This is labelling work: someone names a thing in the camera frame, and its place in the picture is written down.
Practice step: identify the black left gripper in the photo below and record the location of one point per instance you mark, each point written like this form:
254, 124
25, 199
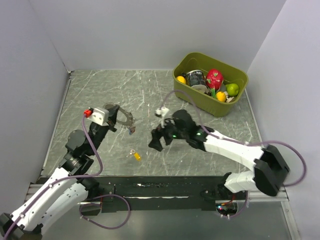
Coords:
112, 112

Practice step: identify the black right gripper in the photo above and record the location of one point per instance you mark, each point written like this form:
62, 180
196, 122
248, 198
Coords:
157, 133

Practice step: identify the metal disc keyring with rings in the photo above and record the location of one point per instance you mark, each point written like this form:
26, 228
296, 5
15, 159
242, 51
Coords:
124, 117

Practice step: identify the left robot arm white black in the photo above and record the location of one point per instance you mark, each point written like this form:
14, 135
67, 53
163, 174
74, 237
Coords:
68, 184

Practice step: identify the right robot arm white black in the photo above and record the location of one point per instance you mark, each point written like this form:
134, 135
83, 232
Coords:
266, 167

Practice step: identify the yellow tag key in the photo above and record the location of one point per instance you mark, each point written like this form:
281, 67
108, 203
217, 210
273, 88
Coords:
133, 153

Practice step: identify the yellow lemon toy left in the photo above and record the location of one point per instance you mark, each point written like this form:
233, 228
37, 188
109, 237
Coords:
181, 79

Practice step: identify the yellow lemon toy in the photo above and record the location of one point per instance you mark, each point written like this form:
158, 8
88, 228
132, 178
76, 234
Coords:
181, 79
221, 96

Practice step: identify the black printed cup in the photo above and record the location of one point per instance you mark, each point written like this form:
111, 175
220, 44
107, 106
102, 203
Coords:
196, 80

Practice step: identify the yellow lemon toy right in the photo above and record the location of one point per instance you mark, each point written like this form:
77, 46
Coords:
221, 96

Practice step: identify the olive green plastic bin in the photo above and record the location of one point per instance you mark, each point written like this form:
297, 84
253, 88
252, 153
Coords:
208, 101

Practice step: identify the red dragon fruit toy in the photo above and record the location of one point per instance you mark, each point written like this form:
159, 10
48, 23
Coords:
214, 79

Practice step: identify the green pear toy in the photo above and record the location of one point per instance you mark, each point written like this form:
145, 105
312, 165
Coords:
232, 89

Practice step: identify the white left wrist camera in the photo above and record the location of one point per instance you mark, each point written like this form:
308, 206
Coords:
97, 115

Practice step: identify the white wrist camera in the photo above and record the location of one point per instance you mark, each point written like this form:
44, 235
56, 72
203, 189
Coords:
97, 115
162, 113

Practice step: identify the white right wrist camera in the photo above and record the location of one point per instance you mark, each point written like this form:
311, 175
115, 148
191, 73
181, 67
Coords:
162, 113

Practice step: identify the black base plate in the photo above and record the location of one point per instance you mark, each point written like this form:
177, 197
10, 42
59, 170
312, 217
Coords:
149, 193

